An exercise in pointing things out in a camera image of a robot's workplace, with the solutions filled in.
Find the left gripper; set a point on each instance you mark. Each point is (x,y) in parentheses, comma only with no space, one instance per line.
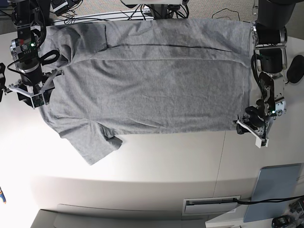
(255,121)

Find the grey T-shirt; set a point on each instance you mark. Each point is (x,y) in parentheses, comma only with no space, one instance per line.
(152,90)

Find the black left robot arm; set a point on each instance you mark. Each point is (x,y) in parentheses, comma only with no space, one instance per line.
(268,62)

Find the grey laptop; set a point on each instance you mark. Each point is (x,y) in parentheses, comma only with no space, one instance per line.
(274,182)

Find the black computer mouse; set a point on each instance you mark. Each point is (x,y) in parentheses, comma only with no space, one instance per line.
(296,70)

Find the black blue device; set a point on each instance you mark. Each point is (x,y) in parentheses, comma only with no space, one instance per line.
(284,221)

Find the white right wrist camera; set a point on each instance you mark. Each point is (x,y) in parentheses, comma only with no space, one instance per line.
(37,100)

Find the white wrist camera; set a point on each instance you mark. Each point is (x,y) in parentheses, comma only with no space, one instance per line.
(261,142)
(37,100)

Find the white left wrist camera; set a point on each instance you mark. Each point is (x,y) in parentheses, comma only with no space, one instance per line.
(261,142)

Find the white table cable tray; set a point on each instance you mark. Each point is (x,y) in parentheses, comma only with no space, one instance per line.
(208,206)

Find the black camera box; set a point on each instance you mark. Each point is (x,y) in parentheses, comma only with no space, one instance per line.
(59,5)

